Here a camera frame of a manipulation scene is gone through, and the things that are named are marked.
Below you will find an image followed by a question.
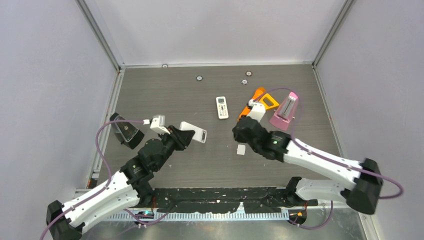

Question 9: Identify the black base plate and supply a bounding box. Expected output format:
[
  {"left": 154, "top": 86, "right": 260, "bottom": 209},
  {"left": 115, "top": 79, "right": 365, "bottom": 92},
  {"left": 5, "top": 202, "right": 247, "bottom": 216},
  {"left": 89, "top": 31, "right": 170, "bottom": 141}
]
[{"left": 137, "top": 186, "right": 318, "bottom": 214}]

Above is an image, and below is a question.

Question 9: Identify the transparent black metronome cover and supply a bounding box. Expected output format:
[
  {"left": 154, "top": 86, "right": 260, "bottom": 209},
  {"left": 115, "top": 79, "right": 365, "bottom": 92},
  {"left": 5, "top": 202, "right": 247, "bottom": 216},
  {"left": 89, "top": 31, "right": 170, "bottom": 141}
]
[{"left": 111, "top": 122, "right": 145, "bottom": 150}]

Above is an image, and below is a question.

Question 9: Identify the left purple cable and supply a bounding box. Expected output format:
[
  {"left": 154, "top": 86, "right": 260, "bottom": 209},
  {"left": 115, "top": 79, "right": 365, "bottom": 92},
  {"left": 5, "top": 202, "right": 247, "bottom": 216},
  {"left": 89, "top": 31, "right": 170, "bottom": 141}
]
[{"left": 39, "top": 119, "right": 147, "bottom": 240}]

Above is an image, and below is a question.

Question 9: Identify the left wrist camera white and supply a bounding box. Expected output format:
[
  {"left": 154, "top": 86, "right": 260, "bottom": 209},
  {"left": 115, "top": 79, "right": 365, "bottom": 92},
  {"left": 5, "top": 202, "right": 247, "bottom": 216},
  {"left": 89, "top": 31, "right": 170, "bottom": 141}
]
[{"left": 142, "top": 114, "right": 170, "bottom": 135}]

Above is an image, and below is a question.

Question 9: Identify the white grey remote control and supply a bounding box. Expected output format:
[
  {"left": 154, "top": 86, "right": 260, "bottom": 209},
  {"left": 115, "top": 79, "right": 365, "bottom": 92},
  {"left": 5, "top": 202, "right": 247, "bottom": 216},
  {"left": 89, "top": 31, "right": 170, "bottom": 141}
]
[{"left": 179, "top": 121, "right": 208, "bottom": 144}]

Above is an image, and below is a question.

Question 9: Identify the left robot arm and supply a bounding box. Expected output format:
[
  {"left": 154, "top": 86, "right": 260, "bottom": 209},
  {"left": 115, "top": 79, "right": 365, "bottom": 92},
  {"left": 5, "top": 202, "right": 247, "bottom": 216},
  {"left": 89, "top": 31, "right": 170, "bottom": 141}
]
[{"left": 44, "top": 125, "right": 197, "bottom": 240}]

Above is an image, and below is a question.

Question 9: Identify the pink metronome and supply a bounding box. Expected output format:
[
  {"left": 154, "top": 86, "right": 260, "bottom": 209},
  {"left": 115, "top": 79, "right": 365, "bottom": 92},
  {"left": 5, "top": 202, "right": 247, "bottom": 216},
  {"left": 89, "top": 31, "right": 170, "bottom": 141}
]
[{"left": 269, "top": 92, "right": 299, "bottom": 131}]

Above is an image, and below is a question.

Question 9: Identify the white battery cover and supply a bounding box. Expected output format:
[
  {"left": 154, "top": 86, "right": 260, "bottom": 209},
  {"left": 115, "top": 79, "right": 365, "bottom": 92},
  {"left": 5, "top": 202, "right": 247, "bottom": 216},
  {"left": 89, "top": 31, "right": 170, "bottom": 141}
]
[{"left": 236, "top": 144, "right": 246, "bottom": 156}]

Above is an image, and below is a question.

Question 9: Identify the yellow triangle ruler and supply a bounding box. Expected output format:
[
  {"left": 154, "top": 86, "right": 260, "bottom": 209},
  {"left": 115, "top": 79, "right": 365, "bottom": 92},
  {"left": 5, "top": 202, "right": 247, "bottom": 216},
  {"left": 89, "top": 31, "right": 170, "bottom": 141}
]
[{"left": 259, "top": 93, "right": 280, "bottom": 111}]

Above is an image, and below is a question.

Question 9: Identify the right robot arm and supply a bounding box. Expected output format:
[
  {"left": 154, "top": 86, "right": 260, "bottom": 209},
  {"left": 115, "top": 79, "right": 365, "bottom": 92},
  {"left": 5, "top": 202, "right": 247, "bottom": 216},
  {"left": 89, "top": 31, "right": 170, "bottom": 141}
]
[{"left": 232, "top": 117, "right": 384, "bottom": 215}]

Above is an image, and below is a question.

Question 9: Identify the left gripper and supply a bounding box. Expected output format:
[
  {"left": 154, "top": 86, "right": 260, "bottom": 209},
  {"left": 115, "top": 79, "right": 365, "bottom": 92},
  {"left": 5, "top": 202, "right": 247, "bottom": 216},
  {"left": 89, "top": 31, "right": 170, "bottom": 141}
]
[{"left": 154, "top": 125, "right": 195, "bottom": 171}]

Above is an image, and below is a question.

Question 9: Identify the white beige remote control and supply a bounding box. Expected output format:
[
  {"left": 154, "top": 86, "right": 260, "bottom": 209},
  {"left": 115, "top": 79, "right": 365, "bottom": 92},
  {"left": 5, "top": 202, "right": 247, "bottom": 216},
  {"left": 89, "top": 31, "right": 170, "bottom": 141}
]
[{"left": 215, "top": 96, "right": 229, "bottom": 120}]

